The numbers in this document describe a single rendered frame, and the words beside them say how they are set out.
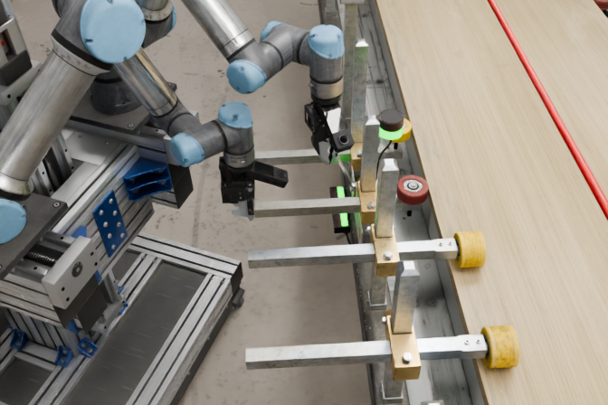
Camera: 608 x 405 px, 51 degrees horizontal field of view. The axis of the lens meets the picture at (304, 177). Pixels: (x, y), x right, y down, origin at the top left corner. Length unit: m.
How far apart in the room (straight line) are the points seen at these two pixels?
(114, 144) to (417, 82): 0.93
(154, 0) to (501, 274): 1.05
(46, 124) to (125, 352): 1.18
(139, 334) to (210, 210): 0.82
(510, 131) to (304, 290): 1.09
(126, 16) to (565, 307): 1.06
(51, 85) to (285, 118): 2.25
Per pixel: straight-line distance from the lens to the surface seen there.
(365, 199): 1.65
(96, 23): 1.13
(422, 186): 1.65
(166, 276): 2.39
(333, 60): 1.38
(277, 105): 3.44
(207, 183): 3.01
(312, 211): 1.66
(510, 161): 1.78
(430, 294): 1.79
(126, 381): 2.18
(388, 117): 1.54
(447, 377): 1.66
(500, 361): 1.31
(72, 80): 1.19
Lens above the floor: 2.04
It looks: 43 degrees down
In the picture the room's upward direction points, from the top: 2 degrees counter-clockwise
